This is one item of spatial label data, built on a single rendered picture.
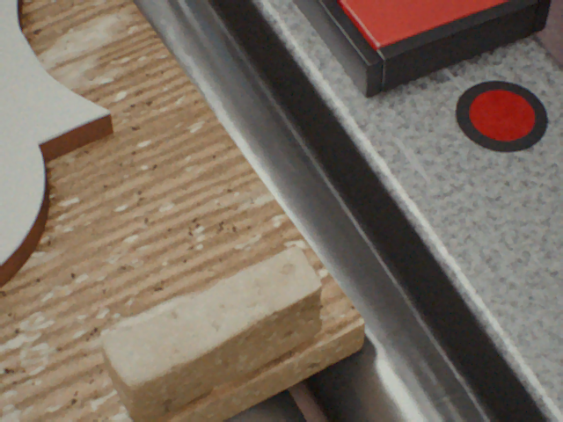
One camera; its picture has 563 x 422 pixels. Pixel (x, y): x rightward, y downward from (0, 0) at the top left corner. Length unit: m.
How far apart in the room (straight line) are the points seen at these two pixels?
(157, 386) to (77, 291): 0.05
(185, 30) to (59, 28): 0.05
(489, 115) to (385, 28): 0.05
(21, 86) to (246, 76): 0.08
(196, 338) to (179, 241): 0.06
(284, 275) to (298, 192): 0.07
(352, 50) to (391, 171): 0.04
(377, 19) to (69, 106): 0.11
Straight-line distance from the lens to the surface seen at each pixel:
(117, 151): 0.36
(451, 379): 0.34
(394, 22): 0.41
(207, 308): 0.29
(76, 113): 0.36
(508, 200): 0.38
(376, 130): 0.39
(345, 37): 0.40
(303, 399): 0.38
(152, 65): 0.38
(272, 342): 0.31
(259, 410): 0.33
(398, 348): 0.34
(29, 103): 0.36
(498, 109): 0.40
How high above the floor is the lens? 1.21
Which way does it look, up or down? 54 degrees down
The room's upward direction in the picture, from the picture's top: straight up
